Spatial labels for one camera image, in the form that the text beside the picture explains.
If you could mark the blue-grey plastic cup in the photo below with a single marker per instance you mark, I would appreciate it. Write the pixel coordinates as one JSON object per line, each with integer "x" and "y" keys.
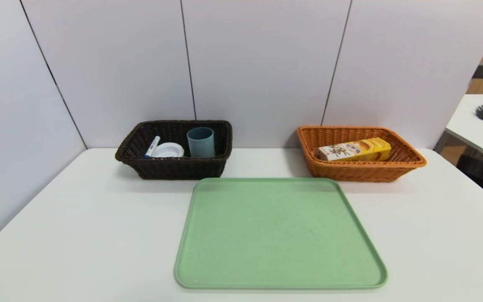
{"x": 201, "y": 143}

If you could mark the orange wicker basket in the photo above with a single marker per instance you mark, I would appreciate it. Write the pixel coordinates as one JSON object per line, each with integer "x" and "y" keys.
{"x": 363, "y": 170}

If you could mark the dark brown wicker basket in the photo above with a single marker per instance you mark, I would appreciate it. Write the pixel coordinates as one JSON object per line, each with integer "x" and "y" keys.
{"x": 174, "y": 167}

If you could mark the white marker with blue cap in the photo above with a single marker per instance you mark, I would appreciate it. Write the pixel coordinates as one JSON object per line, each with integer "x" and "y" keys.
{"x": 152, "y": 147}

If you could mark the yellow potato chips box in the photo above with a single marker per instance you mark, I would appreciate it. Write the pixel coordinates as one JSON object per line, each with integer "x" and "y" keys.
{"x": 352, "y": 151}

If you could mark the light green plastic tray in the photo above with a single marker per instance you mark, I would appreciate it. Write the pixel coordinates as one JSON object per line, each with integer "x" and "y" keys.
{"x": 279, "y": 235}

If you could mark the clear tape roll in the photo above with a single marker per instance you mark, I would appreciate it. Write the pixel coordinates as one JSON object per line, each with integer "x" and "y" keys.
{"x": 168, "y": 150}

